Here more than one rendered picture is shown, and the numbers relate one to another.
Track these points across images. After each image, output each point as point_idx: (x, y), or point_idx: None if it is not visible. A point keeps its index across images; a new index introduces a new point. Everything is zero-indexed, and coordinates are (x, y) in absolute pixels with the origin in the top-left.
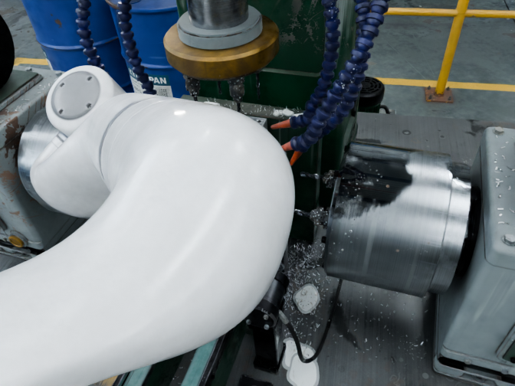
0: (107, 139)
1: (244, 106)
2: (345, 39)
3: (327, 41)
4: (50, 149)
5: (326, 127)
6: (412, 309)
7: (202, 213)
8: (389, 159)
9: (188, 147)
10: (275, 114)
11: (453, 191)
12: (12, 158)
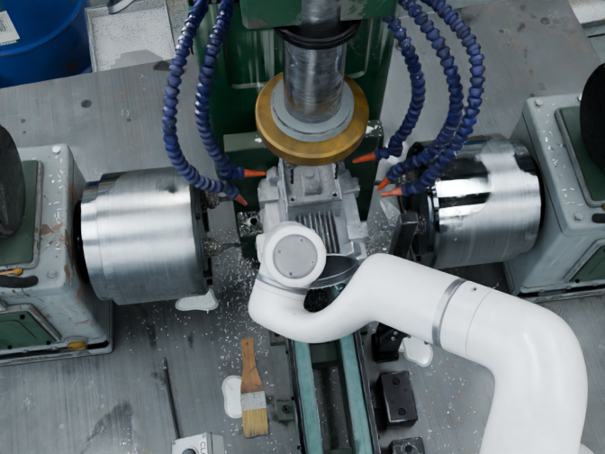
0: (450, 328)
1: None
2: (389, 45)
3: (414, 96)
4: (272, 298)
5: (421, 163)
6: None
7: (572, 373)
8: (468, 166)
9: (549, 347)
10: None
11: (524, 181)
12: (76, 273)
